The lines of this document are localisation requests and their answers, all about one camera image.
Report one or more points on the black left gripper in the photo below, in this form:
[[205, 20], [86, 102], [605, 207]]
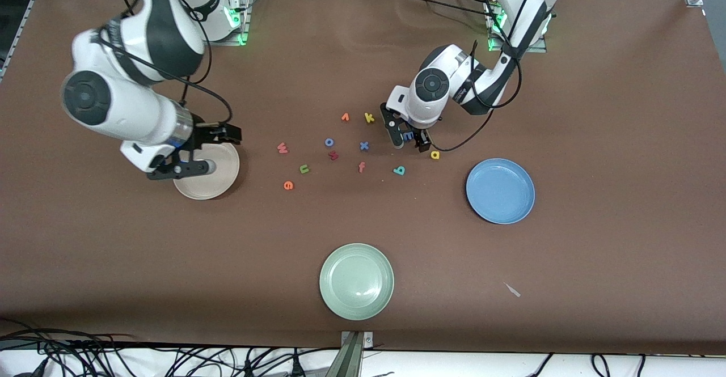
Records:
[[422, 136]]

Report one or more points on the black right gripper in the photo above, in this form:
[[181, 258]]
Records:
[[205, 131]]

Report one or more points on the teal foam letter b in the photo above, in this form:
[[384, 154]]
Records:
[[399, 170]]

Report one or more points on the pink foam letter w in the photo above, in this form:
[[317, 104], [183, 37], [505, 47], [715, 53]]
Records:
[[282, 148]]

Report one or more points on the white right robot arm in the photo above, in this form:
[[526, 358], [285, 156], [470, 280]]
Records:
[[125, 105]]

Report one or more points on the beige round plate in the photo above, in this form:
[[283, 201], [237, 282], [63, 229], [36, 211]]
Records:
[[221, 178]]

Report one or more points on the blue round plate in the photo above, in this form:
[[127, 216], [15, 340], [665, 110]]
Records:
[[500, 191]]

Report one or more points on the brown table cover sheet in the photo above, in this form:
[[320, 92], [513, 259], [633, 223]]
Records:
[[363, 71]]

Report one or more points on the pale green round plate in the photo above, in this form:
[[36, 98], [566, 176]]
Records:
[[356, 282]]

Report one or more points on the small white paper scrap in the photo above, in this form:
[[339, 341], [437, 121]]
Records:
[[513, 291]]

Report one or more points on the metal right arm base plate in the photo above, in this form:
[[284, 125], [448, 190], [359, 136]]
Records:
[[245, 17]]

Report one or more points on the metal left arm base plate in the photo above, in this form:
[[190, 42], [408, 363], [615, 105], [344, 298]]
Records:
[[541, 50]]

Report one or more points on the metal table edge bracket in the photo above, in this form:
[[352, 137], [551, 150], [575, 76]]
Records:
[[351, 360]]

